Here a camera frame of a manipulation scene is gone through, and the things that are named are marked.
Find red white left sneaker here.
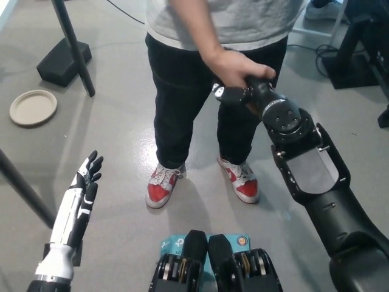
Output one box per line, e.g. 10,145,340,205
217,153,261,204

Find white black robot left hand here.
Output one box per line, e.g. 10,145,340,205
33,150,105,280

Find black equipment stand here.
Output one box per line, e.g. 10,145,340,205
321,0,389,91

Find grey t-shirt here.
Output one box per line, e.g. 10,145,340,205
145,0,306,52

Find coiled black floor cable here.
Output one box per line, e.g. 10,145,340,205
287,44,337,79

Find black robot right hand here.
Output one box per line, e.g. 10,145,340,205
212,75,289,113

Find black floor tape patch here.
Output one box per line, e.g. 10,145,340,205
41,240,83,268

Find black trousers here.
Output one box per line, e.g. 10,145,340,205
145,32,288,170

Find thin black slanted pole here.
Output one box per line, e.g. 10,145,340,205
50,0,95,97

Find teal router box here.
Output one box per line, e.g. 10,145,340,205
160,233,253,276

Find black robot left leg block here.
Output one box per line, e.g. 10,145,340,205
148,230,210,292

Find thick black table leg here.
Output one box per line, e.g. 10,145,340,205
0,148,57,229

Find thin black floor cable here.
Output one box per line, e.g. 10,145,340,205
106,0,146,26

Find grey shoe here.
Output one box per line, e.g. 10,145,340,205
305,1,350,24

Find red white sneaker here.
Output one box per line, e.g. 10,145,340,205
145,162,187,209
217,153,261,204

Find person's bare right hand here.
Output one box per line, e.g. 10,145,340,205
201,47,277,89

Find white metal frame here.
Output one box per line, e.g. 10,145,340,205
291,0,348,46

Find beige paper plate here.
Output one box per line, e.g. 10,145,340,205
9,89,58,128

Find red white right sneaker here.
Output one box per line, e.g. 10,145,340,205
145,162,187,209

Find black foam block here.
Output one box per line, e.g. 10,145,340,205
36,38,92,88

